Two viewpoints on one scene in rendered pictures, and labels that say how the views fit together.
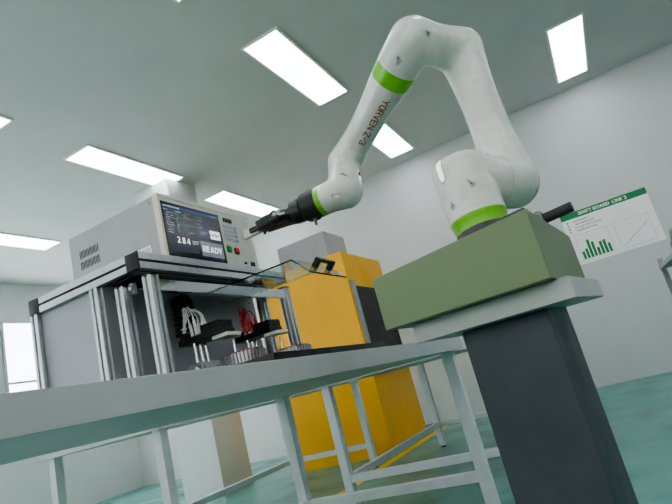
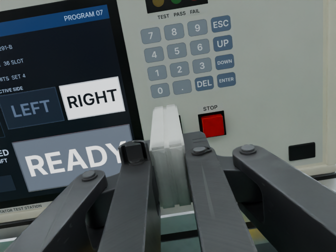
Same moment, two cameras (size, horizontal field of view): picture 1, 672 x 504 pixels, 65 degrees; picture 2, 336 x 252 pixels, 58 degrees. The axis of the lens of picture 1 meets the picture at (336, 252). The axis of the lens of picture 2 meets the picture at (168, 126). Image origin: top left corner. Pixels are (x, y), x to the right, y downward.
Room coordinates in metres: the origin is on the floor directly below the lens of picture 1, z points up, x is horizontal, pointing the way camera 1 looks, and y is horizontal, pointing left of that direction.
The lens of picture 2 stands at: (1.56, 0.10, 1.27)
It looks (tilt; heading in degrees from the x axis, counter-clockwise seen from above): 18 degrees down; 67
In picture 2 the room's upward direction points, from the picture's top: 10 degrees counter-clockwise
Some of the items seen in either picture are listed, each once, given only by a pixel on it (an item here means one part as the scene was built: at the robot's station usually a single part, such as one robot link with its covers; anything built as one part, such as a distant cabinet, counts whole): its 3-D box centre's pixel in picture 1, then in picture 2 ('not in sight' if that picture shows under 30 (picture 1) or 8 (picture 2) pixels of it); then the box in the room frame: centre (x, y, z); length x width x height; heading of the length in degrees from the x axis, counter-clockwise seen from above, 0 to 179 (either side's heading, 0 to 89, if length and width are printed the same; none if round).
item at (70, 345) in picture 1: (73, 360); not in sight; (1.40, 0.75, 0.91); 0.28 x 0.03 x 0.32; 66
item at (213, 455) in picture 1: (190, 330); not in sight; (5.57, 1.71, 1.65); 0.50 x 0.45 x 3.30; 66
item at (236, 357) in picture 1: (246, 357); not in sight; (1.42, 0.30, 0.80); 0.11 x 0.11 x 0.04
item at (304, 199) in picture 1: (312, 206); not in sight; (1.52, 0.03, 1.20); 0.09 x 0.06 x 0.12; 155
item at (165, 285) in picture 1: (229, 290); not in sight; (1.57, 0.34, 1.03); 0.62 x 0.01 x 0.03; 156
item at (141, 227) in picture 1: (168, 256); (113, 71); (1.67, 0.54, 1.22); 0.44 x 0.39 x 0.20; 156
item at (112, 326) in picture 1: (197, 338); not in sight; (1.63, 0.48, 0.92); 0.66 x 0.01 x 0.30; 156
